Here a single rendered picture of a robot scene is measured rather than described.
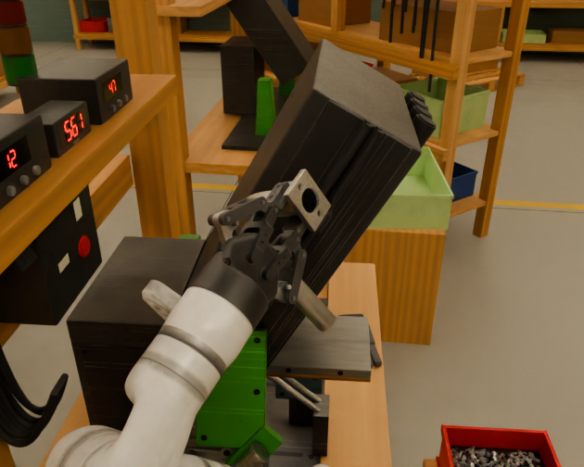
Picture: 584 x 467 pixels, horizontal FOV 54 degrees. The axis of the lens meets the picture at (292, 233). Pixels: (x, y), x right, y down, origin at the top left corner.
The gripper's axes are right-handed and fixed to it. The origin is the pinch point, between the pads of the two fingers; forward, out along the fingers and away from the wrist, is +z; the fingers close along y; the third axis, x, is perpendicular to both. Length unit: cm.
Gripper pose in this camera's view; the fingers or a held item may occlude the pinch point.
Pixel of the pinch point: (290, 208)
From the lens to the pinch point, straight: 62.2
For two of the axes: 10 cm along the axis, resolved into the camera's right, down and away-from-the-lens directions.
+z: 4.8, -7.3, 4.9
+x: -7.0, 0.1, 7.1
